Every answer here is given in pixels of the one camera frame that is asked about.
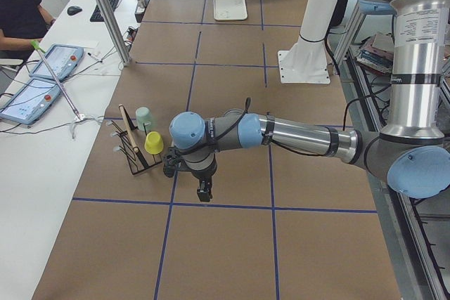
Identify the cream bear tray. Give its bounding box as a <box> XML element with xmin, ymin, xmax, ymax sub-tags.
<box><xmin>213</xmin><ymin>0</ymin><xmax>248</xmax><ymax>21</ymax></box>

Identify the stack of books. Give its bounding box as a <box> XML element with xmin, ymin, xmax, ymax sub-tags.
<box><xmin>356</xmin><ymin>32</ymin><xmax>394</xmax><ymax>74</ymax></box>

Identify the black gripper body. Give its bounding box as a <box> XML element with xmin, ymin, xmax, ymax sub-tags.
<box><xmin>191</xmin><ymin>159</ymin><xmax>217</xmax><ymax>191</ymax></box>

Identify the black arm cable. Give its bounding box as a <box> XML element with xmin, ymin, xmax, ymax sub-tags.
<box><xmin>207</xmin><ymin>97</ymin><xmax>391</xmax><ymax>157</ymax></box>

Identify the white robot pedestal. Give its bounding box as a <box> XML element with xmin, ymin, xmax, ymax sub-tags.
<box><xmin>278</xmin><ymin>0</ymin><xmax>338</xmax><ymax>84</ymax></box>

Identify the black wire cup rack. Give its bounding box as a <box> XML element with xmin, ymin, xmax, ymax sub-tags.
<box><xmin>106</xmin><ymin>104</ymin><xmax>162</xmax><ymax>176</ymax></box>

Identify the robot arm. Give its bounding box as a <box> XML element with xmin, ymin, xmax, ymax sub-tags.
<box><xmin>163</xmin><ymin>0</ymin><xmax>449</xmax><ymax>202</ymax></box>

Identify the lower teach pendant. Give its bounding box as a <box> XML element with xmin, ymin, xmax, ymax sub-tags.
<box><xmin>1</xmin><ymin>78</ymin><xmax>60</xmax><ymax>125</ymax></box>

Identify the black keyboard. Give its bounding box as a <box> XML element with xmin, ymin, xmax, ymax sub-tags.
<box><xmin>89</xmin><ymin>0</ymin><xmax>124</xmax><ymax>22</ymax></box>

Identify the black computer mouse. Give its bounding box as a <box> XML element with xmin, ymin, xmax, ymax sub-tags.
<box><xmin>67</xmin><ymin>6</ymin><xmax>82</xmax><ymax>16</ymax></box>

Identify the aluminium frame post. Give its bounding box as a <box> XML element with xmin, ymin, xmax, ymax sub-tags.
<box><xmin>96</xmin><ymin>0</ymin><xmax>131</xmax><ymax>67</ymax></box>

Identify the person in black shirt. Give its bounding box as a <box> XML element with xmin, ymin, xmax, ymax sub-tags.
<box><xmin>1</xmin><ymin>0</ymin><xmax>56</xmax><ymax>60</ymax></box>

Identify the aluminium frame rack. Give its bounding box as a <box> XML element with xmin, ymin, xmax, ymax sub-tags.
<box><xmin>330</xmin><ymin>1</ymin><xmax>450</xmax><ymax>300</ymax></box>

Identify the teach pendant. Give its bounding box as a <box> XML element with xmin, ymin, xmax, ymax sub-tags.
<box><xmin>1</xmin><ymin>78</ymin><xmax>60</xmax><ymax>125</ymax></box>
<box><xmin>30</xmin><ymin>44</ymin><xmax>84</xmax><ymax>81</ymax></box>

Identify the yellow cup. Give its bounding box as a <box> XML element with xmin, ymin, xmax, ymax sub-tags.
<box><xmin>144</xmin><ymin>131</ymin><xmax>165</xmax><ymax>155</ymax></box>

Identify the metal grabber stick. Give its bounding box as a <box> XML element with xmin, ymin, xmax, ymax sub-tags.
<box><xmin>31</xmin><ymin>40</ymin><xmax>103</xmax><ymax>139</ymax></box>

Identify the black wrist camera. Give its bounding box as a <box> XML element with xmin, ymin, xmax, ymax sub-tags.
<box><xmin>163</xmin><ymin>147</ymin><xmax>182</xmax><ymax>178</ymax></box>

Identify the green cup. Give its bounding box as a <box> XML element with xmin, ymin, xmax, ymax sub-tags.
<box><xmin>135</xmin><ymin>107</ymin><xmax>155</xmax><ymax>133</ymax></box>

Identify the upper teach pendant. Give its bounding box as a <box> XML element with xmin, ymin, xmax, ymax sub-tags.
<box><xmin>30</xmin><ymin>44</ymin><xmax>84</xmax><ymax>81</ymax></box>

